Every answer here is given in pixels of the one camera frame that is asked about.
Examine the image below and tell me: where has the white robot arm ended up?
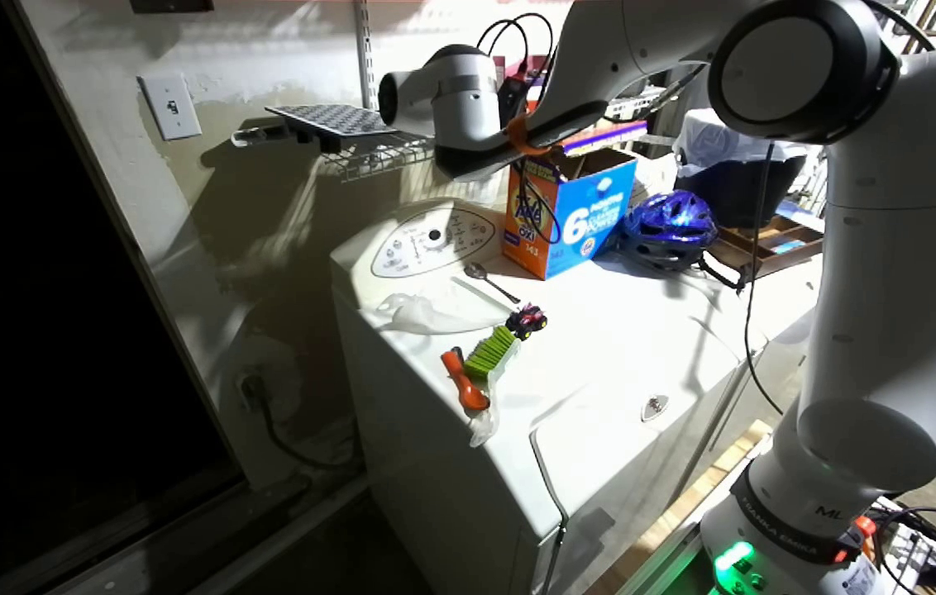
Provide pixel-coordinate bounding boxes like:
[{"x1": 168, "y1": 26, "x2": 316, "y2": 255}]
[{"x1": 378, "y1": 0, "x2": 936, "y2": 595}]

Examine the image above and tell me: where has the small dark toy car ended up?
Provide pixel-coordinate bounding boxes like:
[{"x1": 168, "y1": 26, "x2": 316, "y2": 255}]
[{"x1": 508, "y1": 305, "x2": 545, "y2": 340}]

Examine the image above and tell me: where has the green orange packet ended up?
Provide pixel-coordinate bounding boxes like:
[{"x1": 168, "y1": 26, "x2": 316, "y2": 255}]
[{"x1": 439, "y1": 327, "x2": 518, "y2": 417}]

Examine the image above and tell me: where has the white washing machine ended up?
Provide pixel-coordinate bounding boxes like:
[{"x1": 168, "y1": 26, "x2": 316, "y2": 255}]
[{"x1": 332, "y1": 201, "x2": 822, "y2": 595}]

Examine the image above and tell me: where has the blue detergent box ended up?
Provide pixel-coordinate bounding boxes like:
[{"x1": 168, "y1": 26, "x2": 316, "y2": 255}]
[{"x1": 501, "y1": 148, "x2": 640, "y2": 277}]

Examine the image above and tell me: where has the blue bicycle helmet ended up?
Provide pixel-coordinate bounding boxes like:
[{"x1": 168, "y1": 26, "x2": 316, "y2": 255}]
[{"x1": 621, "y1": 187, "x2": 718, "y2": 266}]

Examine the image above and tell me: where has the white wire shelf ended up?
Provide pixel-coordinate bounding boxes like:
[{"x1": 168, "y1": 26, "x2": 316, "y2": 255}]
[{"x1": 231, "y1": 98, "x2": 512, "y2": 185}]

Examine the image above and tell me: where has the white wall outlet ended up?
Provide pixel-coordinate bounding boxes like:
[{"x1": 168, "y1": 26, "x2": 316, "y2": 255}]
[{"x1": 141, "y1": 75, "x2": 201, "y2": 142}]

